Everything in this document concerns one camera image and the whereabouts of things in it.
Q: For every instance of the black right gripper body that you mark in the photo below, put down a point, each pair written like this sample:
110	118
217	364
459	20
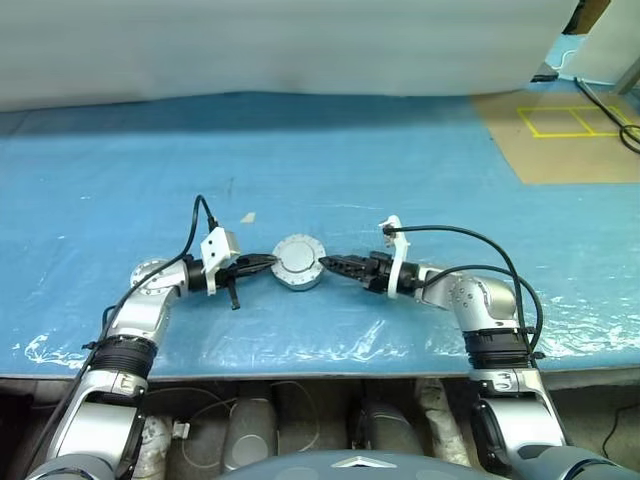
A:
377	270

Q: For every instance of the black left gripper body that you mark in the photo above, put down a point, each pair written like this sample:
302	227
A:
231	272

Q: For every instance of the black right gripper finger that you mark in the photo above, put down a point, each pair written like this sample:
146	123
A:
347	261
350	274

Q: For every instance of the silver hinged motor lid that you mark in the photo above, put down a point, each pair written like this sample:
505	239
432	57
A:
297	257

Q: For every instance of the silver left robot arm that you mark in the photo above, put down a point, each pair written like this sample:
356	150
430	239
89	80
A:
145	320

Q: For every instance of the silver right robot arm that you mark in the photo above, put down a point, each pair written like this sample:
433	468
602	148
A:
480	295

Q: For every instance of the blue plastic table cover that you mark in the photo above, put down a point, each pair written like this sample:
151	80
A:
350	175

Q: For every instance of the dark rounded shape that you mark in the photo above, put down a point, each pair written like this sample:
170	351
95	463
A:
385	425

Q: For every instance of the grey rounded cylinder shape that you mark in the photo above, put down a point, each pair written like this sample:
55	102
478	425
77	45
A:
250	430

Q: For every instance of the small white connector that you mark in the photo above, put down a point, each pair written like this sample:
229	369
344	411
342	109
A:
181	431

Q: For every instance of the grey robot torso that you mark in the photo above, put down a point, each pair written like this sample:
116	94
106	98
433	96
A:
320	467

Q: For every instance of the brown cardboard sheet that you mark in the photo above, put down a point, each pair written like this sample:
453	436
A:
560	160

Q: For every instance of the white backdrop sheet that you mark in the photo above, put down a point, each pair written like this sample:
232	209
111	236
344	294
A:
250	45

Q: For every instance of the small black adapter box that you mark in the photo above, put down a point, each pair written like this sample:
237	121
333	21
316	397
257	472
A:
544	78

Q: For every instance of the white panel board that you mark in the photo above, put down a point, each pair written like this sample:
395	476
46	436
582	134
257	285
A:
610	45

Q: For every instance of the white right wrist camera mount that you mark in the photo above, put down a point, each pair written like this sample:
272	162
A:
394	280

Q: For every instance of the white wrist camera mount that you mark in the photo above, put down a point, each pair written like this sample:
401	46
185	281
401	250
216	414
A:
394	280
220	247

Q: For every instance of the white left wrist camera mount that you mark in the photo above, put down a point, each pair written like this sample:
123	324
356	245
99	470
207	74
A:
220	247

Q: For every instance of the white wrapped post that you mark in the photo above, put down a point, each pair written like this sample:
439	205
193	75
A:
442	425
155	445

